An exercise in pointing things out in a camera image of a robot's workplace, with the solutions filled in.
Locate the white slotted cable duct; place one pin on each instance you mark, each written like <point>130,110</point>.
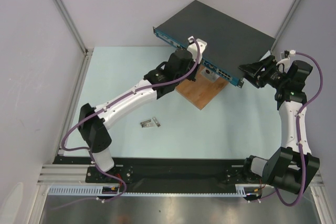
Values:
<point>113,190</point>

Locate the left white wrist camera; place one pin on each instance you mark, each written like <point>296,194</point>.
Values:
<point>196,47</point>

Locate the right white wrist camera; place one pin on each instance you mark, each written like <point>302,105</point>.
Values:
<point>286,56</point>

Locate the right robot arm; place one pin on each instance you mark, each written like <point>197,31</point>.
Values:
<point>292,166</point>

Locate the left aluminium frame post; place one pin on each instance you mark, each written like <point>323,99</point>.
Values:
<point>59,4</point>

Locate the right aluminium frame post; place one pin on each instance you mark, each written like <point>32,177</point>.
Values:
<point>293,7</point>

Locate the wooden base board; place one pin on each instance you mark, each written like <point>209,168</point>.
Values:
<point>201,92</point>

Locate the aluminium frame post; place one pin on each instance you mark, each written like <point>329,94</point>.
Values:
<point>59,4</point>
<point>293,7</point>

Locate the silver sfp module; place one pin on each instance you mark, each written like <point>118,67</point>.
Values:
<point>147,123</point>
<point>156,122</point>

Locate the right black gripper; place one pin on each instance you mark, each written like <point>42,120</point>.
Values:
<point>260,71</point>

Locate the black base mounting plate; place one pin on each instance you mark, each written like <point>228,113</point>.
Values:
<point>169,172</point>

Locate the black blue network switch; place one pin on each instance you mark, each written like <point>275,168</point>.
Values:
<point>230,43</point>

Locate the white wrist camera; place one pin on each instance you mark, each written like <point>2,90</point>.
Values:
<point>196,47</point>
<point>286,56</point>

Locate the metal switch stand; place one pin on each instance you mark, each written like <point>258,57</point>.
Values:
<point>209,75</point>

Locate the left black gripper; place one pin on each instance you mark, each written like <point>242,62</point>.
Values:
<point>191,76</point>

